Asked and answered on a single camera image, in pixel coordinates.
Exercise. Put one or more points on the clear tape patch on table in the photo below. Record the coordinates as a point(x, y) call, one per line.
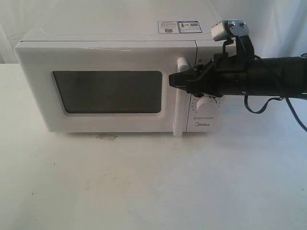
point(107, 137)

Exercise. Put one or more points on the white microwave oven body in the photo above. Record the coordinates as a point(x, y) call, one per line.
point(128, 25)

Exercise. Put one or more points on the lower white control knob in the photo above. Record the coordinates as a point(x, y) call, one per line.
point(203, 102)

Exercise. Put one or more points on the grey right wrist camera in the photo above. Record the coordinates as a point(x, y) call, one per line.
point(226, 29)

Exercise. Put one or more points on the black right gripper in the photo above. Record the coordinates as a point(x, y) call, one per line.
point(207, 78)

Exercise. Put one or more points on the warning label sticker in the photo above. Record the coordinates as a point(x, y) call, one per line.
point(168, 27)
point(189, 27)

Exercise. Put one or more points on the left warning label sticker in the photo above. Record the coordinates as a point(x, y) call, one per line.
point(168, 27)

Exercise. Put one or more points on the white microwave door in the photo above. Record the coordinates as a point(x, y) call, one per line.
point(105, 86)

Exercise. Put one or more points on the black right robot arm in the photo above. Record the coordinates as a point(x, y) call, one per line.
point(284, 77)

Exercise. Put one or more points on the right warning label sticker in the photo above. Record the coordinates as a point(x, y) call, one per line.
point(189, 27)

